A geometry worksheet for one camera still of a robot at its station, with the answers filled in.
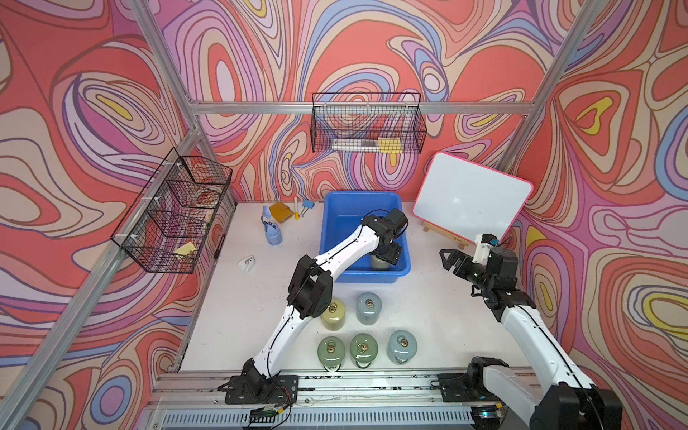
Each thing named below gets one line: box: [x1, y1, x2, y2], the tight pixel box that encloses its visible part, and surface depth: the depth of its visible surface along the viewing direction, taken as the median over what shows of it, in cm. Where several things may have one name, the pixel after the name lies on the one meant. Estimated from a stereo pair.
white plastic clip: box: [237, 255, 256, 273], surface depth 101 cm
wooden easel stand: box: [421, 220, 471, 250], surface depth 107 cm
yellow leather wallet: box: [270, 201, 295, 224], surface depth 118 cm
